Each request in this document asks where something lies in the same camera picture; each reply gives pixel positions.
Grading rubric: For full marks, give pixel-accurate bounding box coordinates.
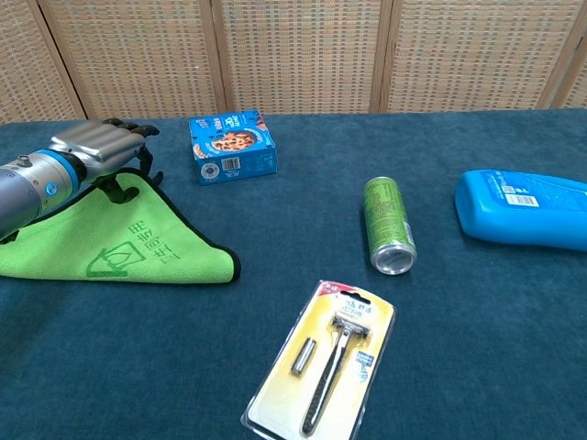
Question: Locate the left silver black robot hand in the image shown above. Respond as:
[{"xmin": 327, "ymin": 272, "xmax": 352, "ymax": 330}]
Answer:
[{"xmin": 48, "ymin": 117, "xmax": 164, "ymax": 205}]

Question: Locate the grey cloth black trim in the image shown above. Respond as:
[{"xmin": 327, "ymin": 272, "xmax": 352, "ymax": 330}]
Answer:
[{"xmin": 0, "ymin": 167, "xmax": 242, "ymax": 285}]

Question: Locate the blue cookie box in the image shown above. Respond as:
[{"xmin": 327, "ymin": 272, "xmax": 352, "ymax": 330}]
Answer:
[{"xmin": 188, "ymin": 108, "xmax": 279, "ymax": 187}]

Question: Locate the woven bamboo folding screen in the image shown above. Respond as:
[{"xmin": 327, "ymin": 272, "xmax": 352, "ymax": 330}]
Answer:
[{"xmin": 0, "ymin": 0, "xmax": 587, "ymax": 125}]

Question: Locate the green drink can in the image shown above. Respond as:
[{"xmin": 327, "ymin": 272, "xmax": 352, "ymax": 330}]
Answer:
[{"xmin": 362, "ymin": 176, "xmax": 418, "ymax": 277}]

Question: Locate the razor blister pack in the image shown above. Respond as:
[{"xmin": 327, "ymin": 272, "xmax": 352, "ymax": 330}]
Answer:
[{"xmin": 241, "ymin": 279, "xmax": 397, "ymax": 440}]

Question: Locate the blue felt table cover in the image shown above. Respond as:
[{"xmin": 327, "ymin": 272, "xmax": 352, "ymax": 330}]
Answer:
[{"xmin": 0, "ymin": 107, "xmax": 587, "ymax": 440}]

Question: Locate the blue detergent bottle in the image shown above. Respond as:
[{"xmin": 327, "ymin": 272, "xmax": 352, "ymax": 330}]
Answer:
[{"xmin": 453, "ymin": 168, "xmax": 587, "ymax": 253}]

